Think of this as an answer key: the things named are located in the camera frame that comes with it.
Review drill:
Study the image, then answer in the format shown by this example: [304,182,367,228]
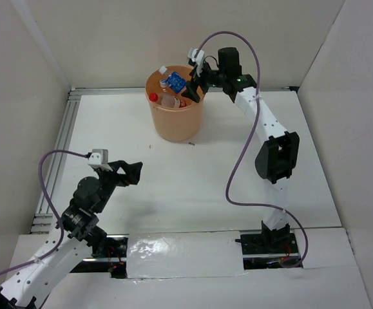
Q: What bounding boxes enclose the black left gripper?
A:
[95,160,143,212]

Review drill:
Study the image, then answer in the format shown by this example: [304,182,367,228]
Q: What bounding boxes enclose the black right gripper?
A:
[182,60,227,103]

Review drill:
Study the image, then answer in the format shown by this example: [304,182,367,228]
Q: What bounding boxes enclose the dark blue label bottle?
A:
[158,66,186,94]

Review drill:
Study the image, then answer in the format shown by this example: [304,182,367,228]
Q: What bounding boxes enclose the red label clear bottle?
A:
[148,93,191,109]

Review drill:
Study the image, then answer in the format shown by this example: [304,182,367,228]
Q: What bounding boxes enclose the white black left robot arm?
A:
[0,160,143,308]

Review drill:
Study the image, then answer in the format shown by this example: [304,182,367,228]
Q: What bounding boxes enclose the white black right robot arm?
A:
[172,47,300,252]

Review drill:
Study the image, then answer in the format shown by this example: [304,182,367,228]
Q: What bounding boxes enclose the orange plastic bin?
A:
[145,70,205,142]

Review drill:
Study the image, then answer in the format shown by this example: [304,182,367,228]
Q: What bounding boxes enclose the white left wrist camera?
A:
[88,149,113,171]

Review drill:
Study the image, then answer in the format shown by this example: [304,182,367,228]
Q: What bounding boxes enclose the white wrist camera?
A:
[88,149,113,171]
[187,48,205,76]

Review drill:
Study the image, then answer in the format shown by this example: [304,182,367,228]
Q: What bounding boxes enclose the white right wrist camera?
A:
[187,48,205,76]

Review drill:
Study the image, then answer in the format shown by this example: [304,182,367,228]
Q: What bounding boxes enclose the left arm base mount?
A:
[71,235,128,279]

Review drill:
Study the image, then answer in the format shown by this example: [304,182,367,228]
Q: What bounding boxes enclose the aluminium rail frame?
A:
[39,87,298,230]

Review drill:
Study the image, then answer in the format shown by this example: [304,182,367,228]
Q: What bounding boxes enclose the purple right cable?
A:
[198,31,310,268]

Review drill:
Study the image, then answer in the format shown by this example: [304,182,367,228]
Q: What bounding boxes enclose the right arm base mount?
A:
[234,223,302,270]

